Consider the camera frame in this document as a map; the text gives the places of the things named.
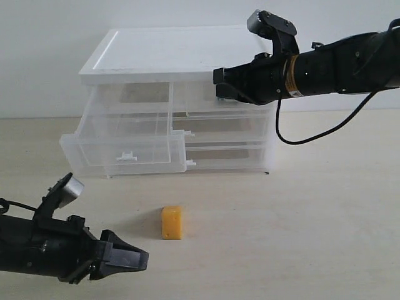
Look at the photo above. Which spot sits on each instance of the clear wide drawer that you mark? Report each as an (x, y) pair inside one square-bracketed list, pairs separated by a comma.
[(226, 159), (223, 130)]

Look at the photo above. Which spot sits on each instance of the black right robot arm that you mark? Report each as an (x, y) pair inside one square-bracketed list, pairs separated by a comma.
[(358, 64)]

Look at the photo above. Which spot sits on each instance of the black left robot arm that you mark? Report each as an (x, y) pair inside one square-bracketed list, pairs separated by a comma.
[(18, 253)]

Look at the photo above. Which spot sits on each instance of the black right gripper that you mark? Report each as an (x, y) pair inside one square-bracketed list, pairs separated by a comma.
[(258, 82)]

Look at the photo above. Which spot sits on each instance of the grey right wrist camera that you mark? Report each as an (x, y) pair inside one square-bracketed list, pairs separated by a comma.
[(281, 32)]

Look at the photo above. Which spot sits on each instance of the white plastic drawer cabinet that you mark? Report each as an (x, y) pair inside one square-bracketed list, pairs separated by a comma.
[(172, 55)]

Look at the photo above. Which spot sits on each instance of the clear bottom wide drawer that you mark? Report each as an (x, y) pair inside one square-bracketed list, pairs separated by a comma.
[(226, 159)]

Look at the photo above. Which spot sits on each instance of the clear middle wide drawer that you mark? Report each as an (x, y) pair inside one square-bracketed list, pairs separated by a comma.
[(223, 130)]

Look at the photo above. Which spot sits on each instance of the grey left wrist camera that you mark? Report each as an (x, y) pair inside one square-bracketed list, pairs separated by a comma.
[(65, 191)]

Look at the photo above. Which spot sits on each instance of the white bottle blue label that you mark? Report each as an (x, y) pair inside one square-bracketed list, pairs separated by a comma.
[(226, 100)]

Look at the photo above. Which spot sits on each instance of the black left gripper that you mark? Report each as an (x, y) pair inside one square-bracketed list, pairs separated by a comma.
[(70, 252)]

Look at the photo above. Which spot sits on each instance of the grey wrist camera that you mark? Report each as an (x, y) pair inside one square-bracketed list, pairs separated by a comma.
[(65, 191), (281, 32)]

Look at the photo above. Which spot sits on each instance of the yellow cheese block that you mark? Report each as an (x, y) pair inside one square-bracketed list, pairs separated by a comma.
[(172, 222)]

